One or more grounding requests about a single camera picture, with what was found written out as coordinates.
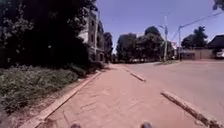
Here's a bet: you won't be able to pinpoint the clump of trees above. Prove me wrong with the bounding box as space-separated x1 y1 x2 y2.
115 25 174 63

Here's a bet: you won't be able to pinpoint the pale multi-storey building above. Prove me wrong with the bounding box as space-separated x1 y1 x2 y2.
78 11 106 63

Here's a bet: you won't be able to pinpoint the weedy grass verge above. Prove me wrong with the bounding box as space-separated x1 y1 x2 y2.
0 62 108 128

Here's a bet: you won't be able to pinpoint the pale street light pole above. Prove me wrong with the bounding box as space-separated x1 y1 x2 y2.
158 13 171 63

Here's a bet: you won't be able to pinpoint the red brick path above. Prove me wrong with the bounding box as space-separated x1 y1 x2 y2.
36 64 208 128

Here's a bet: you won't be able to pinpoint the dense dark trees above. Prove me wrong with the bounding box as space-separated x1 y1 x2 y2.
0 0 99 70

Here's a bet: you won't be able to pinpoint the white vehicle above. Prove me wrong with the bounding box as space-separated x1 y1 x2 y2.
215 49 224 60

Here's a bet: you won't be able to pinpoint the overhead wires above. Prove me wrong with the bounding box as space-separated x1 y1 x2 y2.
170 10 224 40

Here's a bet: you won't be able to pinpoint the trees behind wall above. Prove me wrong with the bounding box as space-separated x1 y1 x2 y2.
181 25 209 50

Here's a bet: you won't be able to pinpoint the dark pole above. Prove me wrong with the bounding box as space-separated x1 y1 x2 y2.
177 25 183 62

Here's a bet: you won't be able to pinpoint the slender dark tree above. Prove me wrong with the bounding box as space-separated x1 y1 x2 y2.
102 32 114 64

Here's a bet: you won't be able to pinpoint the flush path edging strip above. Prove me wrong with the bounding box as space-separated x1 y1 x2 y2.
18 70 103 128

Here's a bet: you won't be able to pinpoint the robot's own part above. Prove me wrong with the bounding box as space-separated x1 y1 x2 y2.
69 122 83 128
140 121 153 128

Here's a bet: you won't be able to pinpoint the tan boundary wall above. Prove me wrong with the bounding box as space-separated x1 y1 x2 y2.
179 48 218 61

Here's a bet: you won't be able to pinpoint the overhanging tree branch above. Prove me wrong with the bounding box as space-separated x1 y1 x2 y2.
213 0 224 11

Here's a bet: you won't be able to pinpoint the reddish asphalt road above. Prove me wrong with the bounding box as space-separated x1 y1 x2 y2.
116 59 224 124

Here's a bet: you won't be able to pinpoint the building with dark roof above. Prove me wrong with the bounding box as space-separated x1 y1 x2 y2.
206 34 224 51

